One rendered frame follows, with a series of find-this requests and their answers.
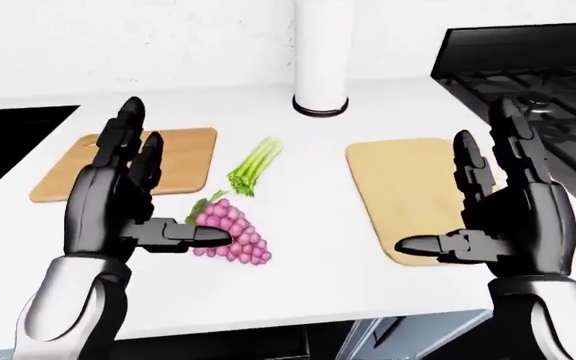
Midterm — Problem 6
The brown wooden cutting board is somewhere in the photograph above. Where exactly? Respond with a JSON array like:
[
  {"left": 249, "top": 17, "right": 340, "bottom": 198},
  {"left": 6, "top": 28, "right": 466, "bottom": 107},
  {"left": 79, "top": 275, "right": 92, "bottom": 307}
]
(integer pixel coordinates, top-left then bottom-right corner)
[{"left": 29, "top": 127, "right": 218, "bottom": 204}]

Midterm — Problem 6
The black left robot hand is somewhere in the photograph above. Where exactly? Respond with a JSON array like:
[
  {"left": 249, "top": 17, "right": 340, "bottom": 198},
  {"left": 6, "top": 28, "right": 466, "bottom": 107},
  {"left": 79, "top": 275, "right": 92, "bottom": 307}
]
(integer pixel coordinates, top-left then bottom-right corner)
[{"left": 62, "top": 96, "right": 233, "bottom": 264}]

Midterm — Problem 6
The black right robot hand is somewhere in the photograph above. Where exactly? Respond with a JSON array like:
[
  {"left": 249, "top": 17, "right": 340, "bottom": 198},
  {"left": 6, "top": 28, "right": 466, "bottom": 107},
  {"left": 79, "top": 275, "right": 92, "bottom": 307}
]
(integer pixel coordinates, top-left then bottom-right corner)
[{"left": 395, "top": 97, "right": 576, "bottom": 278}]

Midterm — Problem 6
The pale wooden cutting board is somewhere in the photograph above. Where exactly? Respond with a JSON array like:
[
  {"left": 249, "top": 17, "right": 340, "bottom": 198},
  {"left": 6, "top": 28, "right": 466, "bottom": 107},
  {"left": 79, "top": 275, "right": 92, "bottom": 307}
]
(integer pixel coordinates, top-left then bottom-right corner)
[{"left": 345, "top": 136, "right": 507, "bottom": 267}]

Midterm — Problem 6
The green celery stalk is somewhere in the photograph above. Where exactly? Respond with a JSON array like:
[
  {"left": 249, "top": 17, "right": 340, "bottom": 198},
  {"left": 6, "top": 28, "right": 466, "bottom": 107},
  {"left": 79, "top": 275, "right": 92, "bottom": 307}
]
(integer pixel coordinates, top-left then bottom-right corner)
[{"left": 225, "top": 135, "right": 285, "bottom": 198}]

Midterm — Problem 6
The pink grape bunch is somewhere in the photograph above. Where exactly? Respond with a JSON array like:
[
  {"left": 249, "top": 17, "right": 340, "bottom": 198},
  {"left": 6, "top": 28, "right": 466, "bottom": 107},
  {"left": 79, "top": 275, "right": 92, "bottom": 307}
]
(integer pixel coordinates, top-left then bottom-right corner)
[{"left": 183, "top": 189, "right": 273, "bottom": 267}]

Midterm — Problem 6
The white paper towel roll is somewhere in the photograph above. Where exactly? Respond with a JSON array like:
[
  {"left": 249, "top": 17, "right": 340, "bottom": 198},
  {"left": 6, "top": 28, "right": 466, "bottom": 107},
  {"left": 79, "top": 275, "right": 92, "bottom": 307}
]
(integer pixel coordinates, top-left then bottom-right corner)
[{"left": 291, "top": 0, "right": 357, "bottom": 117}]

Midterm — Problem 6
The black gas stove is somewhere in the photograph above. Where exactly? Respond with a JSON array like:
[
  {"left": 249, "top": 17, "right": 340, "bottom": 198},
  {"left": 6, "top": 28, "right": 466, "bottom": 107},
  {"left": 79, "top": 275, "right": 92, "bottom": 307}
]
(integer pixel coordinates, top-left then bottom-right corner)
[{"left": 430, "top": 22, "right": 576, "bottom": 221}]

